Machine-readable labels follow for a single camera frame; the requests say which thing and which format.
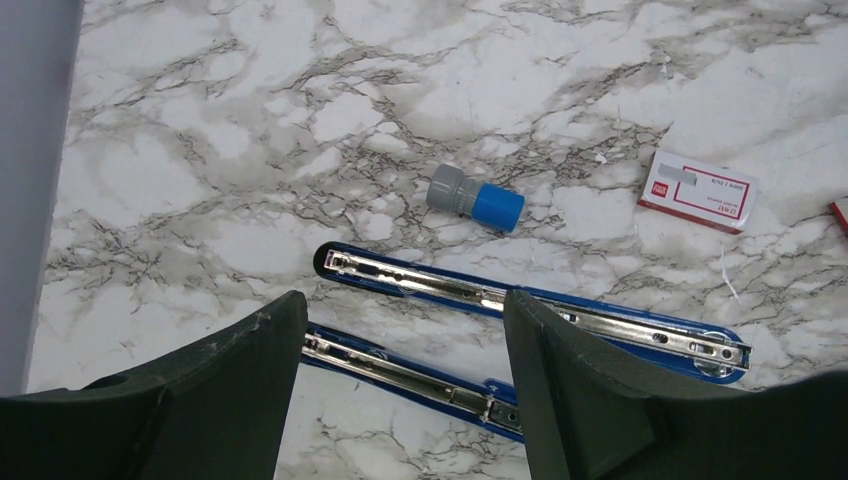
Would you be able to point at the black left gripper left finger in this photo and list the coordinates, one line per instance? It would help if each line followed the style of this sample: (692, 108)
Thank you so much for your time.
(213, 409)

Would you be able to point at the red white staple box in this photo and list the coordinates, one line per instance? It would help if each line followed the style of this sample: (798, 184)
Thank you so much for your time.
(699, 192)

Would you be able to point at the staple box tray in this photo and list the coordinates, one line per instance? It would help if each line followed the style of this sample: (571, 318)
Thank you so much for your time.
(839, 208)

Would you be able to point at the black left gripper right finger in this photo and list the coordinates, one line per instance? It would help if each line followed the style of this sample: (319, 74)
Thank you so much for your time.
(591, 410)

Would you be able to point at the grey blue small cylinder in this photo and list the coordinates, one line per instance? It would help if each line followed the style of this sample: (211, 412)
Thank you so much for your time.
(452, 191)

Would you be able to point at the blue black stapler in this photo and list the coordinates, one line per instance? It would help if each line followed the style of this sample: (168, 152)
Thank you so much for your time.
(704, 351)

